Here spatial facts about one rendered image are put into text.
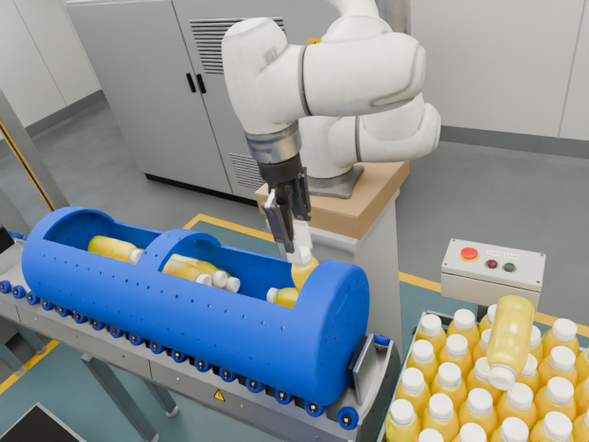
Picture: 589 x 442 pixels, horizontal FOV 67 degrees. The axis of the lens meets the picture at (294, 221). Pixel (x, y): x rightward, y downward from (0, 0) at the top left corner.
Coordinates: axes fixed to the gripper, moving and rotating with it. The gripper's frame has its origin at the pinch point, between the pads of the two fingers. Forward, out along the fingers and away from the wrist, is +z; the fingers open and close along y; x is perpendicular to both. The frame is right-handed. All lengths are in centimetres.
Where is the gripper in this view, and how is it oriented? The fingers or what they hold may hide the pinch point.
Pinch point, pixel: (297, 242)
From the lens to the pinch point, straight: 88.4
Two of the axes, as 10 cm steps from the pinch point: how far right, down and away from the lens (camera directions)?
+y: -4.5, 6.1, -6.5
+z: 1.8, 7.8, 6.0
